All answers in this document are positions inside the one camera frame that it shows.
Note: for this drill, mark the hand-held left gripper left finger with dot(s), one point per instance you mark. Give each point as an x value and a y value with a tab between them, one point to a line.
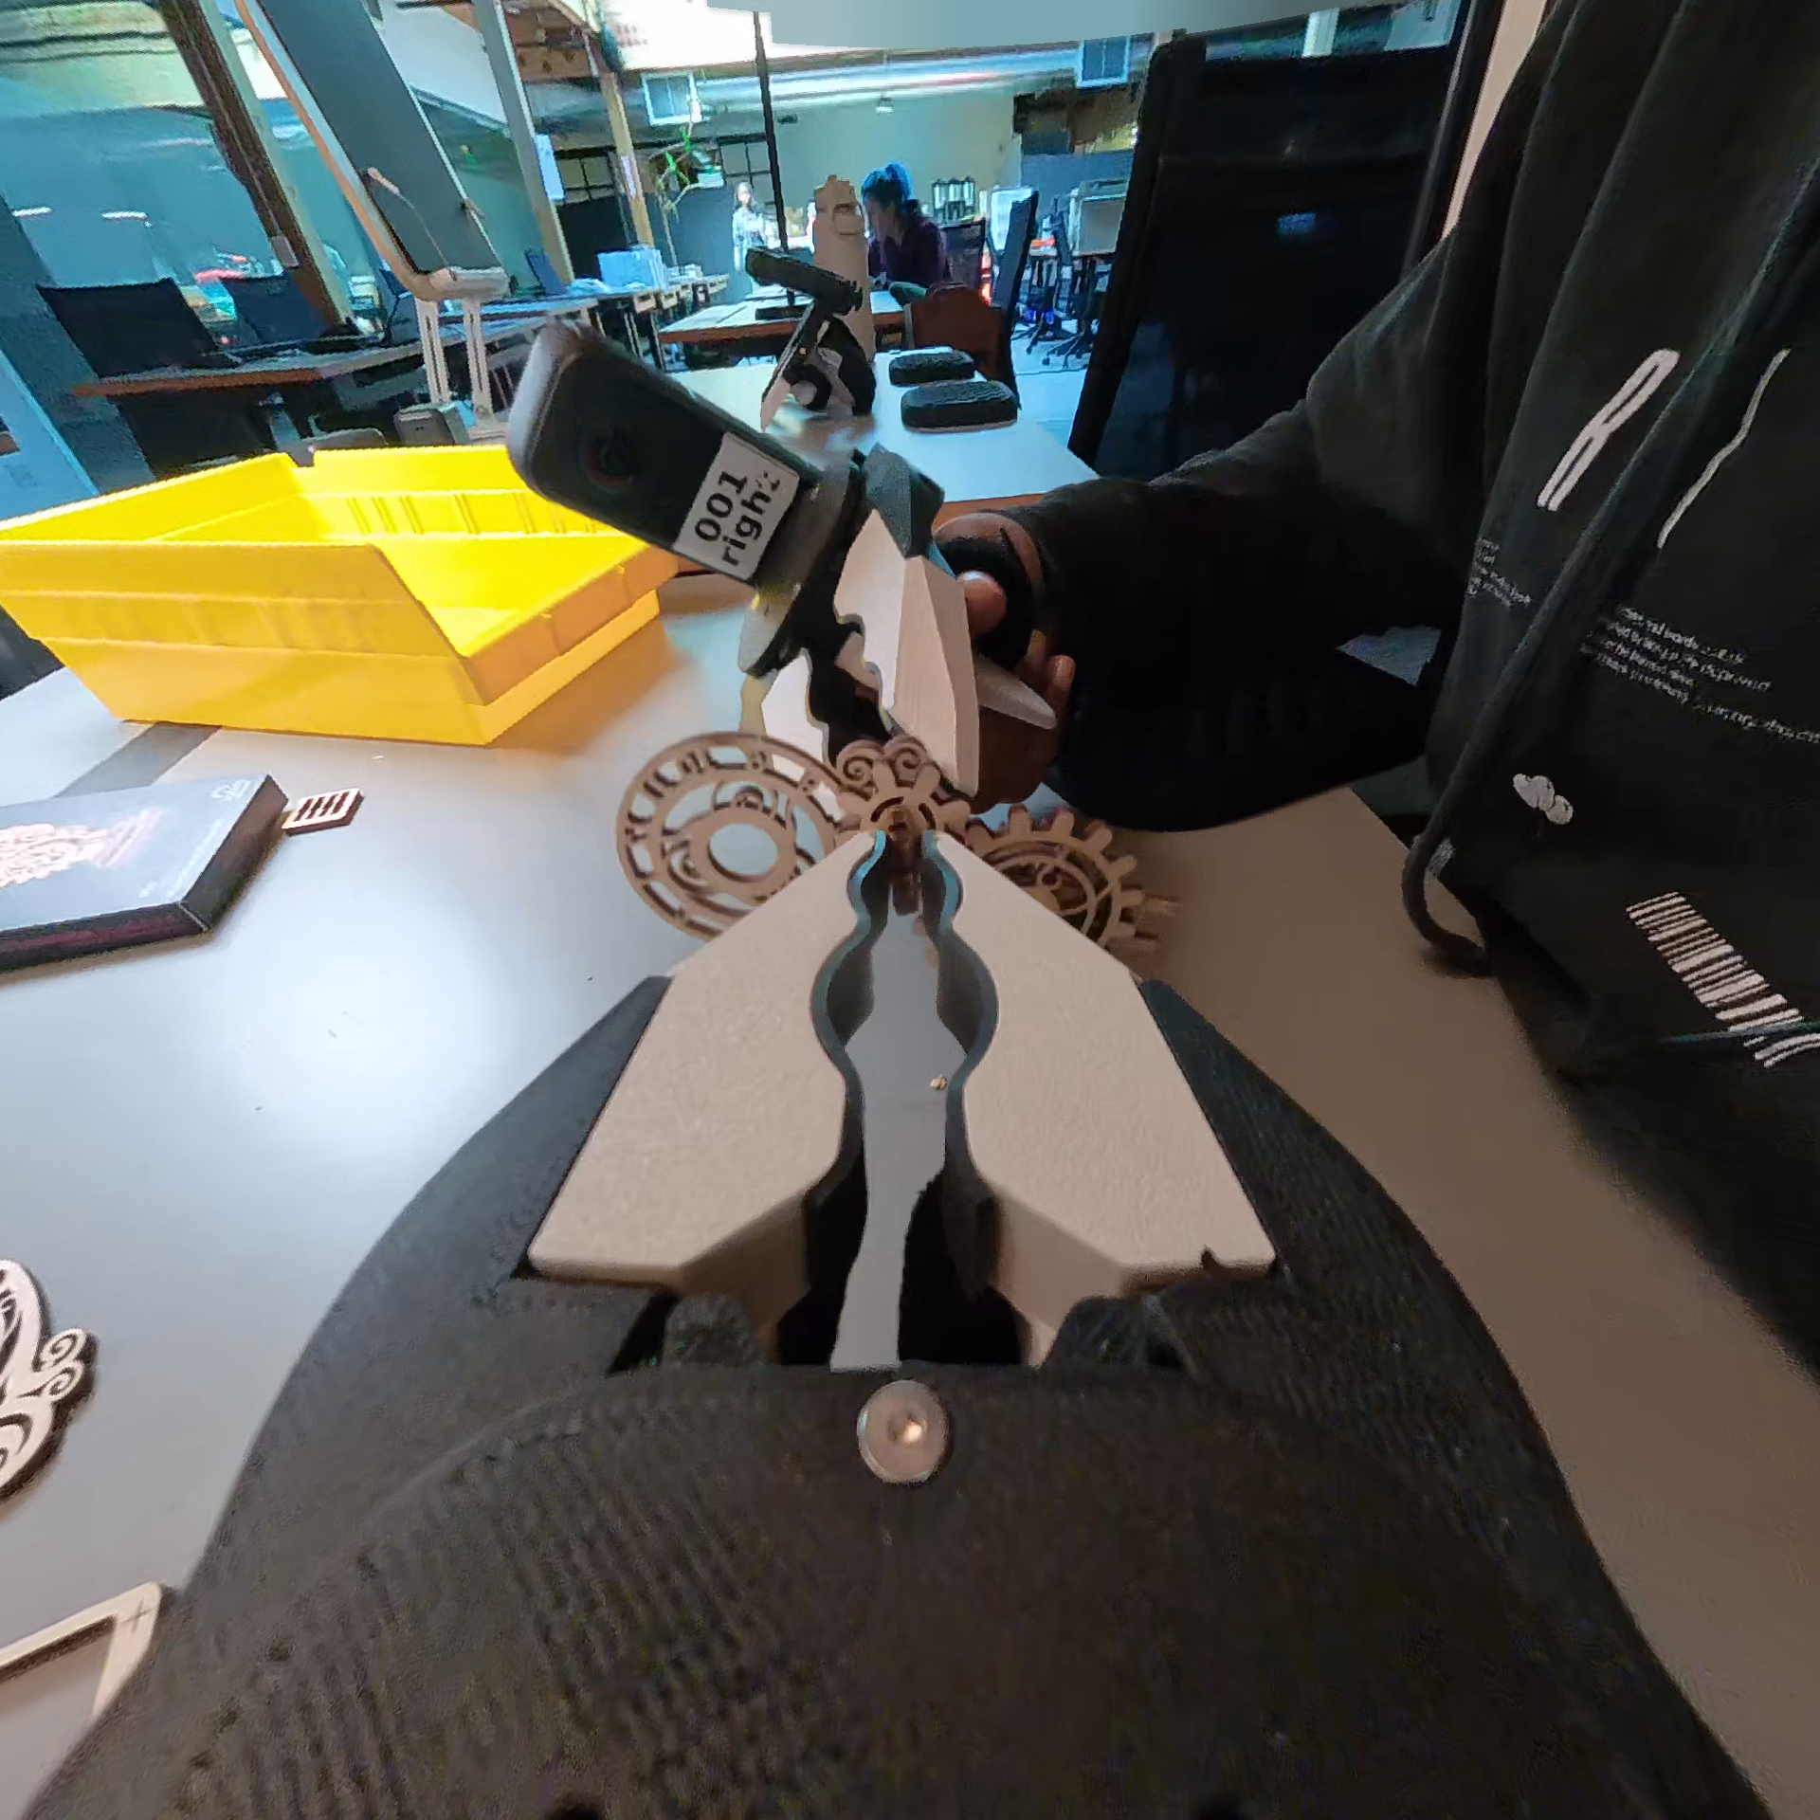
682	1124

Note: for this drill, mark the black monitor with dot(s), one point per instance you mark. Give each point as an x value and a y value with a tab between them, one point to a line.
1252	285

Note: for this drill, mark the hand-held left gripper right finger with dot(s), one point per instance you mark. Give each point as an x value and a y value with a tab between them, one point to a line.
1109	1124

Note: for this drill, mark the grey board on wooden stand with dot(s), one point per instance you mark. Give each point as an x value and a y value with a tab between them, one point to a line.
385	143

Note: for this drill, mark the grey desk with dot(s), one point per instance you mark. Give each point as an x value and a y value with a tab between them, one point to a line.
286	1068

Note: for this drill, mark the plain yellow plastic bin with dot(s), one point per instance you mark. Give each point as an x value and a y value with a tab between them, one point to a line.
286	626

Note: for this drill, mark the black puzzle box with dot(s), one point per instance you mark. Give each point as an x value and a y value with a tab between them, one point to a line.
128	868

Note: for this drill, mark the black device on stand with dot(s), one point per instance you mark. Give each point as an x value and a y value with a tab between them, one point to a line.
803	278

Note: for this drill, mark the brown chair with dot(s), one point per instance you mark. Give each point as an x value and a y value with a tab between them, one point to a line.
967	321

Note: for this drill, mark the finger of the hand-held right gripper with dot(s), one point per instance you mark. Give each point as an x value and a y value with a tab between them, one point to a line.
916	656
798	698

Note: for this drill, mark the wooden puzzle frame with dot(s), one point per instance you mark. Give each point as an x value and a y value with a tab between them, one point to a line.
134	1630

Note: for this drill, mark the wooden cutout figure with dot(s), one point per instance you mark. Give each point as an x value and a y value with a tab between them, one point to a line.
842	241

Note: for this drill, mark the small wooden grille piece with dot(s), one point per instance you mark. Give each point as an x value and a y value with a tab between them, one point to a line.
320	807

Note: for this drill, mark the ornate wooden leaf piece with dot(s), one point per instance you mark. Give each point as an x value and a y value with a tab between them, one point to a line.
35	1392

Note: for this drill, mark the wooden gear and dial assembly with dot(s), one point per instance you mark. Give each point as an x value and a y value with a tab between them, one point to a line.
648	841

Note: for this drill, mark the person's black hoodie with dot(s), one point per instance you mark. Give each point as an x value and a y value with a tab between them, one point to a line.
1636	569

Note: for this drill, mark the person's right forearm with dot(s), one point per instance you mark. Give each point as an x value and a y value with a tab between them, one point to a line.
1252	626

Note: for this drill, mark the white table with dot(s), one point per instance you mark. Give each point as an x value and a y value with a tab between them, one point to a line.
1023	457

